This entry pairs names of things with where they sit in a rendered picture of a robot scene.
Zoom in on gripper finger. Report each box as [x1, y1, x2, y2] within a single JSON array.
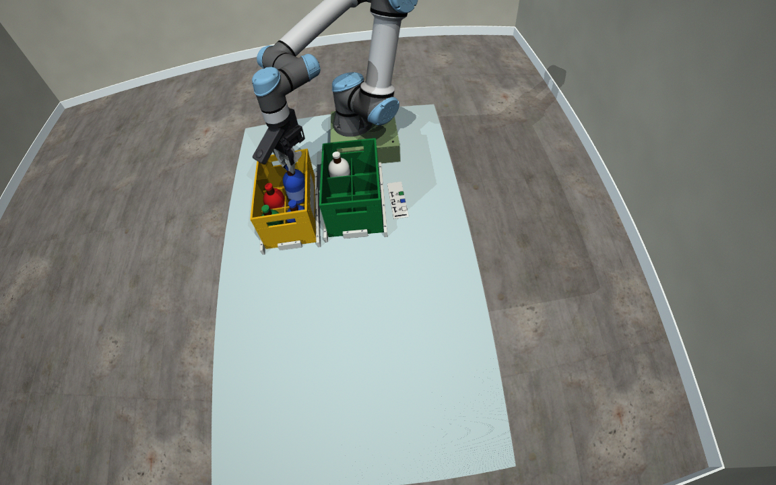
[[284, 145, 302, 174], [273, 149, 286, 169]]

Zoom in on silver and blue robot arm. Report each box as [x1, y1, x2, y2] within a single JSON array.
[[252, 0, 418, 164]]

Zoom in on yellow crate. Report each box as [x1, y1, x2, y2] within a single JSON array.
[[250, 156, 316, 249]]

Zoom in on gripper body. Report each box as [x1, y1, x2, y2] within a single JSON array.
[[266, 108, 305, 154]]

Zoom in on dark green crate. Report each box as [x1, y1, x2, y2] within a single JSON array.
[[319, 143, 384, 237]]

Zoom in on white bottle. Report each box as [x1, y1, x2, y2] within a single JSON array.
[[328, 152, 351, 177]]

